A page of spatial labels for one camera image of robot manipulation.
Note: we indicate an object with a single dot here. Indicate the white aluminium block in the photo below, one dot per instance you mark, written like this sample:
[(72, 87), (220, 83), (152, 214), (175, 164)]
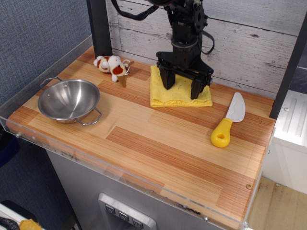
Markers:
[(286, 161)]

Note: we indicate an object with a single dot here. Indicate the silver control panel with buttons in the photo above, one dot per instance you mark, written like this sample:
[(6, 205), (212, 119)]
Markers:
[(130, 218)]

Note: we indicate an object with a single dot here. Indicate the stainless steel bowl with handles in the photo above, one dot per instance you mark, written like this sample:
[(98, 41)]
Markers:
[(68, 101)]

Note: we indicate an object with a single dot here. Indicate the yellow handled toy knife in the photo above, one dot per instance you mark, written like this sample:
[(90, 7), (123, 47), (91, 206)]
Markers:
[(220, 137)]

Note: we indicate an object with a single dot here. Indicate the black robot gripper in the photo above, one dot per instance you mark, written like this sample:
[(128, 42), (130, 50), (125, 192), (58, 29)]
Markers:
[(186, 63)]

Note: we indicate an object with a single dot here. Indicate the black vertical post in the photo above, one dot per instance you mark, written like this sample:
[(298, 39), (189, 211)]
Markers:
[(290, 70), (99, 27)]

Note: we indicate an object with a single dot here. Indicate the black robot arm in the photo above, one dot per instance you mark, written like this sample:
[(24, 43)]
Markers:
[(187, 20)]

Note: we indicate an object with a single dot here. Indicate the clear acrylic table guard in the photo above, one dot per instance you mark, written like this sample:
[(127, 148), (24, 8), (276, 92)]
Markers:
[(158, 161)]

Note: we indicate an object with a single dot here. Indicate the black vertical post left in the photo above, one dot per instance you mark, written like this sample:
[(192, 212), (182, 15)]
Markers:
[(99, 27)]

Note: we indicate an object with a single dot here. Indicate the black vertical post right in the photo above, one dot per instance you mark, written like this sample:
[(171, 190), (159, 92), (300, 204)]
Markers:
[(290, 70)]

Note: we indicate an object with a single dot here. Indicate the white brown plush dog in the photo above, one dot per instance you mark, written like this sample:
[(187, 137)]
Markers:
[(118, 68)]

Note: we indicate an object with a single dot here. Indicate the yellow cloth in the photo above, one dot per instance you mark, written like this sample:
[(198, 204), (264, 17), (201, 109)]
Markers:
[(178, 95)]

